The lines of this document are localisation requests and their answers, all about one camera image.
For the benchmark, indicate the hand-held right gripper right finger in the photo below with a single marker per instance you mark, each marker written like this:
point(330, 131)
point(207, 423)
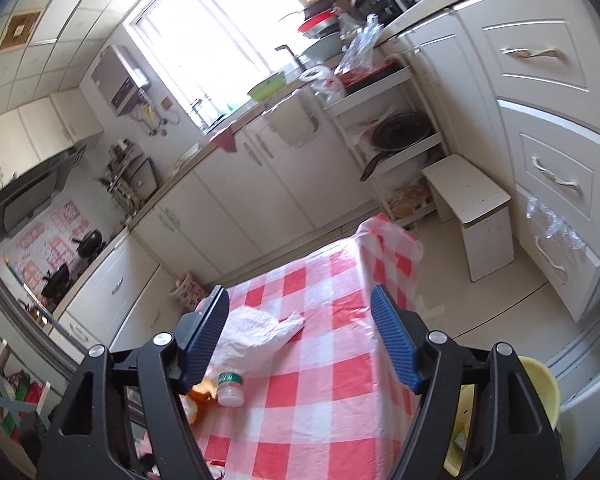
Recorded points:
point(395, 345)

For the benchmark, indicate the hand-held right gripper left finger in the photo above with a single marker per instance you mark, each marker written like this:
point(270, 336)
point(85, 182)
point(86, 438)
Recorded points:
point(207, 342)

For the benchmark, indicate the white tissue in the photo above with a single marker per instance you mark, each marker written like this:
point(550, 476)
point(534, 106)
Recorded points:
point(250, 335)

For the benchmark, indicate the clear plastic bottle green label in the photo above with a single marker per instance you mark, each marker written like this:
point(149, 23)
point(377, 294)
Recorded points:
point(230, 392)

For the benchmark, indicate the yellow plastic bin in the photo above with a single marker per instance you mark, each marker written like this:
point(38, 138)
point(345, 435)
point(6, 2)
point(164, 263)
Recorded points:
point(540, 385)

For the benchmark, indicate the floral patterned waste basket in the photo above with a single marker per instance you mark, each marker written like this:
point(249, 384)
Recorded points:
point(190, 292)

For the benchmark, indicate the red white checkered tablecloth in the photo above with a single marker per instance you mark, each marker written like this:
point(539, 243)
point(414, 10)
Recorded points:
point(320, 410)

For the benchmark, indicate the white base cabinets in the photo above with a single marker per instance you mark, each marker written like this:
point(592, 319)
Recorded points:
point(220, 210)

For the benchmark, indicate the bag of bread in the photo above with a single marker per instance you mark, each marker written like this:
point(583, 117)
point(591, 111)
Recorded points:
point(410, 200)

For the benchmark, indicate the black wok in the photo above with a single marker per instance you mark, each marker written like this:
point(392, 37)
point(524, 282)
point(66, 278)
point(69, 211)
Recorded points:
point(87, 245)

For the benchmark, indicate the white wooden stool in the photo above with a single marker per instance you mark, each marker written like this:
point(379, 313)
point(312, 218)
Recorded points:
point(472, 195)

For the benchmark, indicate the spice rack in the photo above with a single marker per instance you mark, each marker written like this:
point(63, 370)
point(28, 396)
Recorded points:
point(130, 175)

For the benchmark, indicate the pink patterned backsplash sheet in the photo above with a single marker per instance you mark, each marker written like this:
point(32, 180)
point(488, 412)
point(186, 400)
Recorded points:
point(40, 240)

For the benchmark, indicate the clear plastic wrap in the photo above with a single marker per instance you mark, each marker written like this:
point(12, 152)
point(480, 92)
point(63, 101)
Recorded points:
point(555, 225)

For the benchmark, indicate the red cloth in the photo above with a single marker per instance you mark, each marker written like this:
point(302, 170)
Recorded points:
point(227, 141)

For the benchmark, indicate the white wooden chair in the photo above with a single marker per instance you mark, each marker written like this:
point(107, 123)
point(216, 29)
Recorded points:
point(10, 405)

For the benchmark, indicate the black frying pan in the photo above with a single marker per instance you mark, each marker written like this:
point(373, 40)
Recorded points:
point(400, 130)

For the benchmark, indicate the black range hood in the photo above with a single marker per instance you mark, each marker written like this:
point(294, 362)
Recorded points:
point(25, 200)

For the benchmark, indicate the white hanging cabinet bin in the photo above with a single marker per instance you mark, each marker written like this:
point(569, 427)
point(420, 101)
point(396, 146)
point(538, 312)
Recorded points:
point(295, 125)

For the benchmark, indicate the white shelf rack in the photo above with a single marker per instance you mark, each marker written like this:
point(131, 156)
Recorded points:
point(375, 91)

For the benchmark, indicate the green bowl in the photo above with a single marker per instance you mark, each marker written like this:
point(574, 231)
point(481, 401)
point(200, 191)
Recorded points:
point(265, 87)

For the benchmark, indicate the white plastic bag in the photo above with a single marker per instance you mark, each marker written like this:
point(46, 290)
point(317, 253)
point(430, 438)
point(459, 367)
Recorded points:
point(330, 85)

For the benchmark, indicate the white drawer cabinet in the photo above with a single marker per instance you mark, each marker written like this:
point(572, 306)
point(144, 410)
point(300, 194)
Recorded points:
point(540, 110)

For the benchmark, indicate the black faucet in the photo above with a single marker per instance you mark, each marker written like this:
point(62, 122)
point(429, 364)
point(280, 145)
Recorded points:
point(285, 52)

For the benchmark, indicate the clear plastic bag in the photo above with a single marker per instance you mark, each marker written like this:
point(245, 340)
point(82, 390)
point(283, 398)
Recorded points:
point(360, 42)

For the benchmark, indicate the kitchen window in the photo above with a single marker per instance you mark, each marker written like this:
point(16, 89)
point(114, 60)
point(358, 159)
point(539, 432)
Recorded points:
point(205, 35)

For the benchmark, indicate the pale green basin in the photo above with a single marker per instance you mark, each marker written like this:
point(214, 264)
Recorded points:
point(322, 46)

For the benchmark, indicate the red basin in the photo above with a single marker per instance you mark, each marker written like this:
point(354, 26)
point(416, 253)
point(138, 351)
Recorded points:
point(320, 22)

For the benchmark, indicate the white wall cabinets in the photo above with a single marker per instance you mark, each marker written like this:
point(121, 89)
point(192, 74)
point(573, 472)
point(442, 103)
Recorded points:
point(25, 130)

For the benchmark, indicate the grey wall water heater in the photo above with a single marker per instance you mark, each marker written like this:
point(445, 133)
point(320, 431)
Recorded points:
point(115, 77)

